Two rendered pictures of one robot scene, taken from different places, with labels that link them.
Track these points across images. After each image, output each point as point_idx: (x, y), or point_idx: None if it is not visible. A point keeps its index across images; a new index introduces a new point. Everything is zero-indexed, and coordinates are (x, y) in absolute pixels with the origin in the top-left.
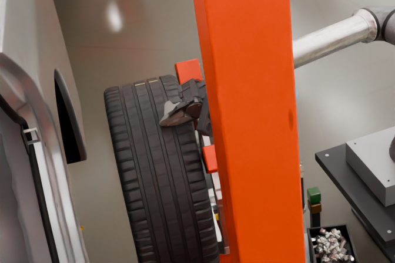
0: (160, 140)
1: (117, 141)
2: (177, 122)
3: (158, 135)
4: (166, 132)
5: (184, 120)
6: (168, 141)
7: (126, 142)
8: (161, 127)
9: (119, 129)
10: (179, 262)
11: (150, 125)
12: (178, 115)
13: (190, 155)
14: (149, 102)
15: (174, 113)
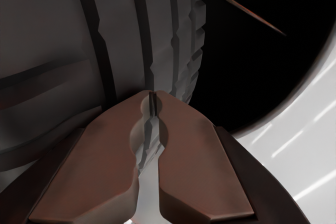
0: (140, 26)
1: (201, 27)
2: (122, 125)
3: (144, 49)
4: (132, 59)
5: (95, 161)
6: (119, 12)
7: (199, 21)
8: (142, 87)
9: (199, 61)
10: None
11: (163, 86)
12: (191, 166)
13: None
14: (144, 164)
15: (249, 159)
